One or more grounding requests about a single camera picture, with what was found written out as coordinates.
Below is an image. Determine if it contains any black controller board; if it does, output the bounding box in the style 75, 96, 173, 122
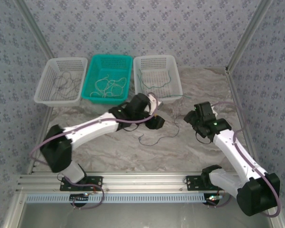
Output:
69, 193, 90, 208
205, 193, 223, 208

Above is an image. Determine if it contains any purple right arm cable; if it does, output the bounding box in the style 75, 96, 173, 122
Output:
208, 101, 282, 218

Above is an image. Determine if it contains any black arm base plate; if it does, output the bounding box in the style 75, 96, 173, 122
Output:
59, 176, 103, 191
185, 175, 230, 191

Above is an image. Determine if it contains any white perforated plastic basket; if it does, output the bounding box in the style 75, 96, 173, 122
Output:
133, 55, 183, 105
33, 57, 88, 107

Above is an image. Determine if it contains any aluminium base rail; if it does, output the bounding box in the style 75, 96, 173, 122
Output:
15, 172, 276, 193

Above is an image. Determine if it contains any teal perforated plastic basket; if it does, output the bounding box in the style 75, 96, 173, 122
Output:
81, 54, 133, 105

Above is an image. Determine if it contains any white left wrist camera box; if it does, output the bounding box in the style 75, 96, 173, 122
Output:
147, 94, 162, 113

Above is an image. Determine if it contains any tangle of thin wires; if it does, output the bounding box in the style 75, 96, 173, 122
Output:
52, 73, 83, 99

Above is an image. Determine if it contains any aluminium table side rail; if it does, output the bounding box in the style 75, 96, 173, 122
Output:
225, 67, 263, 173

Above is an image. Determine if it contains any thin blue cable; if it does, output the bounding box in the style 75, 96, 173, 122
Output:
138, 114, 181, 146

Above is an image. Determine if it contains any long green cable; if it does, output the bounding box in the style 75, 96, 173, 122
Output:
137, 68, 174, 92

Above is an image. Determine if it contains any grey metal panel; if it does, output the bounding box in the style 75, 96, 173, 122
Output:
19, 203, 274, 228

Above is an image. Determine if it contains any aluminium lower frame leg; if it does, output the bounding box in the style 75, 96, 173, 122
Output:
267, 209, 285, 228
1, 192, 27, 228

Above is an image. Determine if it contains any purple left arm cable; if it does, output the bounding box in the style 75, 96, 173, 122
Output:
29, 92, 160, 210

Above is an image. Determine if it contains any white slotted cable duct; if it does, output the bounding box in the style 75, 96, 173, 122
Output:
26, 193, 206, 204

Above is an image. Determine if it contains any thin white cable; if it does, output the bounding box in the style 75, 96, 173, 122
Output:
104, 76, 129, 98
89, 74, 110, 98

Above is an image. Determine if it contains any aluminium frame post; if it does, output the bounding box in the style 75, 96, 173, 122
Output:
14, 0, 55, 60
225, 0, 275, 71

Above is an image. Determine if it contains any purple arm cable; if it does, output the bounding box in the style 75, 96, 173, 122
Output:
29, 92, 160, 210
208, 101, 282, 218

